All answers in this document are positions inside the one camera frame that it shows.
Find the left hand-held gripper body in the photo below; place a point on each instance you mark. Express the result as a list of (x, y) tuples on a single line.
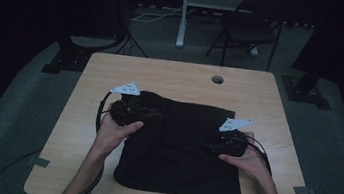
[(126, 111)]

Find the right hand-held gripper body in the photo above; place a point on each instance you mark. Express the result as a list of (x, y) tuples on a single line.
[(234, 142)]

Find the black printed t-shirt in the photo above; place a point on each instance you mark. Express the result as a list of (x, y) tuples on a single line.
[(182, 159)]

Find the person's right hand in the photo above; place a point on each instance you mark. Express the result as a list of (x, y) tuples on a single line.
[(252, 164)]

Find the person's left hand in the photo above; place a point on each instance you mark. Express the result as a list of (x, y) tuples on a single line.
[(111, 136)]

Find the black tripod legs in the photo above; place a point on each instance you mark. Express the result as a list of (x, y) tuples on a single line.
[(133, 46)]

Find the black stand base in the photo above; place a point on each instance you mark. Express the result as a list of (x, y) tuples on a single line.
[(67, 61), (308, 91)]

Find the grey tape piece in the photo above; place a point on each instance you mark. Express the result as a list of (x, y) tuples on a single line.
[(304, 191), (38, 161)]

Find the black folding chair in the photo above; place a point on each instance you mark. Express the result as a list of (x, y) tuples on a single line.
[(252, 30)]

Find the white desk frame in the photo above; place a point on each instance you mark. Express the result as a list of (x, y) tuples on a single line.
[(183, 17)]

